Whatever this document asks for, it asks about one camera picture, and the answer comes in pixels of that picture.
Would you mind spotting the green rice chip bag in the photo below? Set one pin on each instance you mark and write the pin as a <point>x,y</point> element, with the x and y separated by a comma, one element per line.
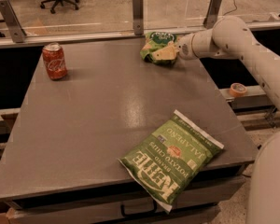
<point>155,41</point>

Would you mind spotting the glass barrier panel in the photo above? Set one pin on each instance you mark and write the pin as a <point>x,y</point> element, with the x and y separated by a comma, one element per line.
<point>97,16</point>

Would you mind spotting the left metal bracket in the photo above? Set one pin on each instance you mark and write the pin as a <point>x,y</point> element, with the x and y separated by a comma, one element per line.
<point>17,33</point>

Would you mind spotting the middle metal bracket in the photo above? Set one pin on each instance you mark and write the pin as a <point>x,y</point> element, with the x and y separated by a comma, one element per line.
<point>138,15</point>

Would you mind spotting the metal bracket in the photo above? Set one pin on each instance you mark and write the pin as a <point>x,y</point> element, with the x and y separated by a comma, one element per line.
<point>17,33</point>
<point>138,15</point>
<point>212,14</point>

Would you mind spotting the black drawer handle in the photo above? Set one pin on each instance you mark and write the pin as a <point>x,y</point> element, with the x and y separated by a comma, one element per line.
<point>137,210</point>

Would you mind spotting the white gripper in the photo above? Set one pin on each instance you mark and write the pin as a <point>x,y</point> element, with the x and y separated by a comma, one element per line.
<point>185,48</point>

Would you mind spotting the roll of tape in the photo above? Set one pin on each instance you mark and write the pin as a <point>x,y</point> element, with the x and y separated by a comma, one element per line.
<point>237,90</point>

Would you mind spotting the orange soda can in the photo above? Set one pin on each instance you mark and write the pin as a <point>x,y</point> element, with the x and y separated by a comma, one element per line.
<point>54,61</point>

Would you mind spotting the right metal bracket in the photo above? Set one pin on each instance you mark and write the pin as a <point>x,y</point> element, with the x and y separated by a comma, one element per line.
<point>212,14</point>

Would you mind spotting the green jalapeno chip bag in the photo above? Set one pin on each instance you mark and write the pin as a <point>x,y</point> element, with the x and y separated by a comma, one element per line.
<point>168,159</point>

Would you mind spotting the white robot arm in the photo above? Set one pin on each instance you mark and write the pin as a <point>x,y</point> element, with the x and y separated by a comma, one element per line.
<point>231,38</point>

